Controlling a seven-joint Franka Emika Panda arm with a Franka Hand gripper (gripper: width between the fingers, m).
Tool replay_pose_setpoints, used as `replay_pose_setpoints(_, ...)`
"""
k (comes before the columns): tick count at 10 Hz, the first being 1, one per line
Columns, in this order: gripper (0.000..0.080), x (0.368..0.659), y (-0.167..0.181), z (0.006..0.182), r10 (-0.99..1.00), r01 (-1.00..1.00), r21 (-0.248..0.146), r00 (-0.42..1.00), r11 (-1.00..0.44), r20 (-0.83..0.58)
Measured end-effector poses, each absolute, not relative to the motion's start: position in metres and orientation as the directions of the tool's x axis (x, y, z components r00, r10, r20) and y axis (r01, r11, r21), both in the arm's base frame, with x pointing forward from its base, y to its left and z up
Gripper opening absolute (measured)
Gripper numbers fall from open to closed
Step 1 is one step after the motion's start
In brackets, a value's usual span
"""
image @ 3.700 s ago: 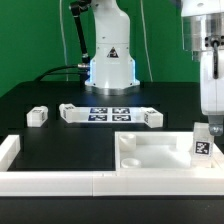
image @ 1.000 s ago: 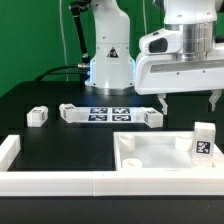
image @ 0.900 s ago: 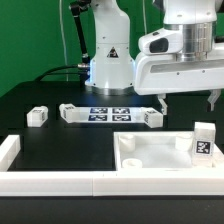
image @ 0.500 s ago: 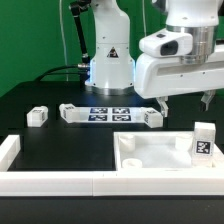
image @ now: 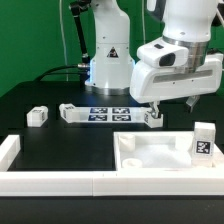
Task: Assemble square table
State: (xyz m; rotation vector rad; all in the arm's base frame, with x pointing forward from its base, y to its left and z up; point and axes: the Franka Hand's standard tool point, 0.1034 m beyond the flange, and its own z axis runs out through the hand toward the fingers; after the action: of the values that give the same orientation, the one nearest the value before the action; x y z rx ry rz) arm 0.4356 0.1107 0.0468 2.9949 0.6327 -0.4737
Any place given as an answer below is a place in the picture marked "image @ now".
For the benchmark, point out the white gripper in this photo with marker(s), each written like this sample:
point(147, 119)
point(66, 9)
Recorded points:
point(170, 69)

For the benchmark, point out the white square table top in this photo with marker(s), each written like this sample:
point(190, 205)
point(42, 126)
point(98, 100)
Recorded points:
point(160, 150)

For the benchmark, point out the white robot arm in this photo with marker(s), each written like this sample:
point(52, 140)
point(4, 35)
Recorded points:
point(117, 40)

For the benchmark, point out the white U-shaped obstacle fence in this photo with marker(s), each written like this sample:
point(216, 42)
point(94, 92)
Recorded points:
point(193, 181)

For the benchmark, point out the AprilTag marker sheet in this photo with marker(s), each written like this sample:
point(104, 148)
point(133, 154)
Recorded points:
point(111, 114)

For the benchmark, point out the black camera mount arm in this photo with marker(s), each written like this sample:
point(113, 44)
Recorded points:
point(76, 8)

